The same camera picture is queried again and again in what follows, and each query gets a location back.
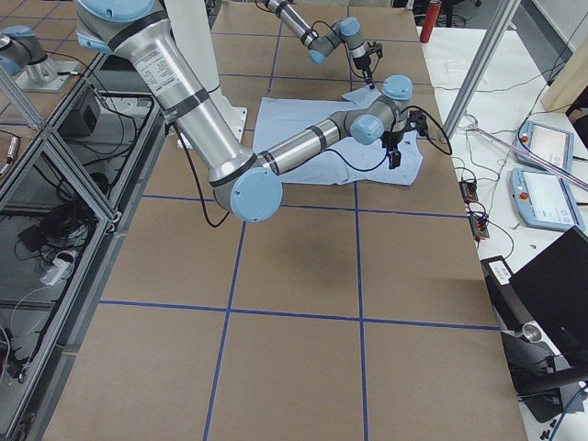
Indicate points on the aluminium frame rails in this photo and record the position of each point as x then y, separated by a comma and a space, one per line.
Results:
66, 205

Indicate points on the small red electronics board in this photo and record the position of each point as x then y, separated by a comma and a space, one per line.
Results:
468, 191

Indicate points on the aluminium frame post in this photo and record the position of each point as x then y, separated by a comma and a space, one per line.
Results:
489, 43

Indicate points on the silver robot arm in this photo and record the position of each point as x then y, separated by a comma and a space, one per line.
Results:
322, 39
169, 45

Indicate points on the far teach pendant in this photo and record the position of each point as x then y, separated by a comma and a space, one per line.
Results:
548, 143

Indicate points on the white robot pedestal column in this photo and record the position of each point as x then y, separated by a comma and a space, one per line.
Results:
191, 29

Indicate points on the black power box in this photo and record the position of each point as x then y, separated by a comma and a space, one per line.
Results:
82, 119

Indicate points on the third robot base arm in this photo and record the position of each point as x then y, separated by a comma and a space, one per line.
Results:
23, 58

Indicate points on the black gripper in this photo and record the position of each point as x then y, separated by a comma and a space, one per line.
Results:
362, 62
393, 139

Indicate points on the near teach pendant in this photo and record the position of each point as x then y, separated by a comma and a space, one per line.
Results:
544, 201

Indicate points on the black laptop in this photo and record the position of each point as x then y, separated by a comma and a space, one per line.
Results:
553, 288

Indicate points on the light blue t-shirt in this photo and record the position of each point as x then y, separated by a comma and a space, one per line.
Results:
347, 161

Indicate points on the teach pendant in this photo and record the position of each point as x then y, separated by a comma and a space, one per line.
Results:
544, 201
548, 143

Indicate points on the red bottle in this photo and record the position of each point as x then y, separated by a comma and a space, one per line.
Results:
430, 18

